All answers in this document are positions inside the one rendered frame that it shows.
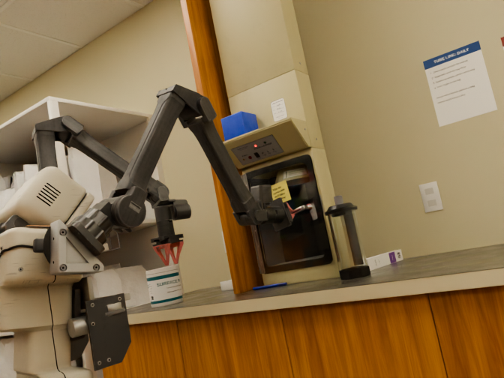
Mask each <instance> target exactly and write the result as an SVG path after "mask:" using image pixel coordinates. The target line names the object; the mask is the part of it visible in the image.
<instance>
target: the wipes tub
mask: <svg viewBox="0 0 504 378"><path fill-rule="evenodd" d="M145 273H146V277H147V283H148V291H149V296H150V301H151V307H152V308H159V307H164V306H168V305H174V304H177V303H179V302H183V296H182V288H181V283H180V278H179V270H178V266H177V265H173V266H169V267H163V268H156V269H152V270H149V271H146V272H145Z"/></svg>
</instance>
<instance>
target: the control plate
mask: <svg viewBox="0 0 504 378"><path fill-rule="evenodd" d="M264 142H266V144H265V143H264ZM254 145H257V147H255V146H254ZM272 149H274V150H272ZM267 150H269V152H267ZM231 151H232V152H233V153H234V155H235V156H236V157H237V158H238V160H239V161H240V162H241V164H242V165H243V166H244V165H246V164H250V163H253V162H255V161H259V160H262V159H264V158H268V157H271V156H273V155H278V154H280V153H283V152H284V150H283V149H282V148H281V147H280V145H279V144H278V142H277V140H276V139H275V138H274V137H273V135H269V136H266V137H263V138H261V139H258V140H255V141H253V142H249V143H247V144H244V145H240V146H238V147H236V148H232V149H231ZM256 152H257V153H258V154H259V156H260V157H256V156H255V154H254V153H256ZM262 152H264V154H262ZM249 156H251V157H252V159H249V158H248V157H249ZM243 158H244V159H245V160H243Z"/></svg>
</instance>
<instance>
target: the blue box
mask: <svg viewBox="0 0 504 378"><path fill-rule="evenodd" d="M221 124H222V128H223V135H224V139H225V141H227V140H230V139H232V138H235V137H238V136H241V135H242V134H246V133H248V132H251V131H254V130H256V129H259V128H258V124H257V117H256V115H255V114H252V113H249V112H242V111H240V112H237V113H235V114H232V115H229V116H227V117H225V118H222V119H221Z"/></svg>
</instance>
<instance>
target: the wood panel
mask: <svg viewBox="0 0 504 378"><path fill-rule="evenodd" d="M180 2H181V9H182V13H183V18H184V26H185V30H186V35H187V42H188V46H189V50H190V58H191V63H192V67H193V75H194V79H195V83H196V91H197V93H199V94H200V95H202V96H204V97H207V98H208V99H209V100H210V102H211V105H212V106H213V108H214V111H215V112H216V113H217V116H216V118H215V119H214V120H213V122H214V125H215V127H216V129H217V132H218V133H219V135H220V138H221V139H222V141H223V142H224V141H225V139H224V132H223V128H222V124H221V119H223V118H225V117H227V116H231V112H230V105H229V100H228V96H227V89H226V85H225V81H224V73H223V69H222V65H221V58H220V53H219V49H218V42H217V38H216V34H215V27H214V23H213V19H212V11H211V7H210V3H209V0H180ZM211 172H212V177H213V181H214V189H215V193H216V197H217V205H218V209H219V213H220V221H221V226H222V230H223V237H224V241H225V246H226V254H227V258H228V263H229V270H230V274H231V278H232V286H233V291H234V294H238V293H243V292H247V291H249V290H252V289H253V287H261V286H264V283H263V276H262V274H260V271H259V267H258V263H257V261H258V260H257V255H256V251H255V247H254V240H253V236H252V232H251V226H240V225H239V224H238V222H237V221H236V219H235V217H234V215H233V212H234V211H233V209H232V207H231V205H230V200H229V198H228V196H227V193H226V191H225V190H224V188H223V186H222V184H221V183H220V181H219V179H218V177H217V175H216V173H215V171H214V170H213V168H212V165H211Z"/></svg>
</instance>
